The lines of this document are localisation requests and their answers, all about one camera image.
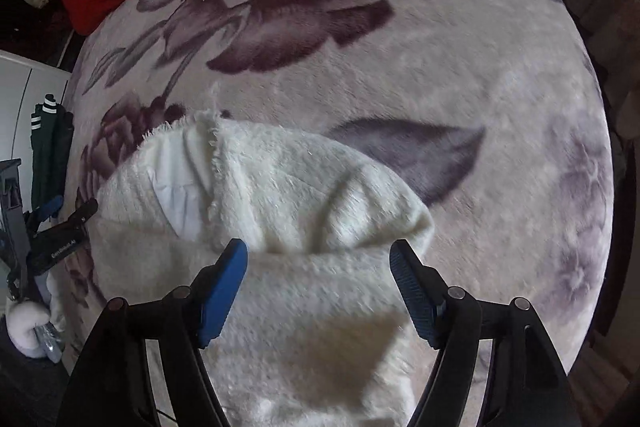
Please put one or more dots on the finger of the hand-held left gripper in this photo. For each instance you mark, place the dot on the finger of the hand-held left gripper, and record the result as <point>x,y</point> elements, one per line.
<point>50,207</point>
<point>75,218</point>

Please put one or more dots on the white fuzzy sweater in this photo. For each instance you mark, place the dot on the white fuzzy sweater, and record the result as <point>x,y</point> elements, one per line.
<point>310,307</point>

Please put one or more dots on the floral plush blanket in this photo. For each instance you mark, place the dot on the floral plush blanket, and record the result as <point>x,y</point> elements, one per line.
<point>400,72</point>

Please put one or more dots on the green pants with white stripes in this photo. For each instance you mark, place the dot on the green pants with white stripes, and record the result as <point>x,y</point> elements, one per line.
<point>42,152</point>

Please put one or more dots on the white wardrobe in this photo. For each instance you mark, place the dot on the white wardrobe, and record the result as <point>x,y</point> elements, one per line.
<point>20,107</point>

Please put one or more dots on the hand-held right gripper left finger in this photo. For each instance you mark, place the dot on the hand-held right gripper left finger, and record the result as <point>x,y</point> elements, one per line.
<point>225,292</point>

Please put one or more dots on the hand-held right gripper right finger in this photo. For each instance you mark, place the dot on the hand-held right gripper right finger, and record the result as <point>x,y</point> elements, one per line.
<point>415,297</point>

